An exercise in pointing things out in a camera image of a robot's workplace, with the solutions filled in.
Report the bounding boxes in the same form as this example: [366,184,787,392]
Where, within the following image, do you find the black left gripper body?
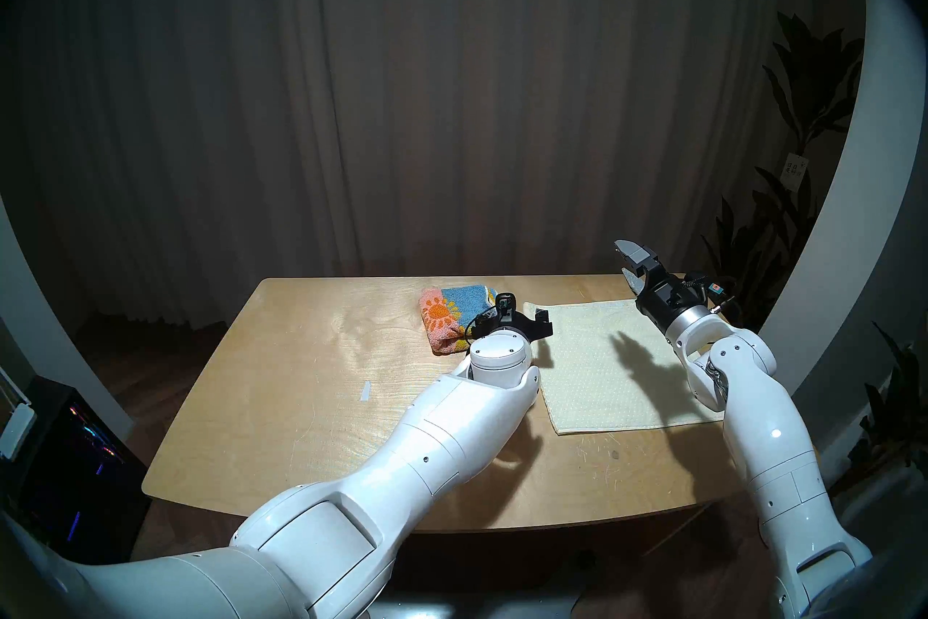
[471,311,554,343]

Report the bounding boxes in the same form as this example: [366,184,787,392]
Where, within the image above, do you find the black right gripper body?
[636,259,708,333]

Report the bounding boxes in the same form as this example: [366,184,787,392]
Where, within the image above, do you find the colourful sun print towel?
[420,285,501,356]

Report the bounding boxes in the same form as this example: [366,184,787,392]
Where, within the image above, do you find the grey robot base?
[377,589,581,619]

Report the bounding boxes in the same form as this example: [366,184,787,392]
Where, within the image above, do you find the cream dotted towel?
[522,298,726,436]

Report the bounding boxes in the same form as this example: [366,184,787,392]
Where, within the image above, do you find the tall dark leafy plant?
[700,12,867,343]

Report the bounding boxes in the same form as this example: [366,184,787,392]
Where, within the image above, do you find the small dark potted plant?
[834,324,928,495]

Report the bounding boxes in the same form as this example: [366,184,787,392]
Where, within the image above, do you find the beige pleated curtain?
[14,0,820,328]

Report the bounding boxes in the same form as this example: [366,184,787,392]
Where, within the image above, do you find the black computer tower RGB lights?
[14,378,149,546]

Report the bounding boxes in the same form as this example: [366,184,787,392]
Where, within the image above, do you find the white box device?
[0,367,37,460]

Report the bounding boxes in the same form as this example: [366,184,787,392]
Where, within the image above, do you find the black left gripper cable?
[463,307,502,339]

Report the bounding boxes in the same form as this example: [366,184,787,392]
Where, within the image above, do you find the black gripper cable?
[463,307,502,339]
[681,272,734,322]

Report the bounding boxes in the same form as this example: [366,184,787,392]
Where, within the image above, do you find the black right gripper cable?
[681,272,734,322]

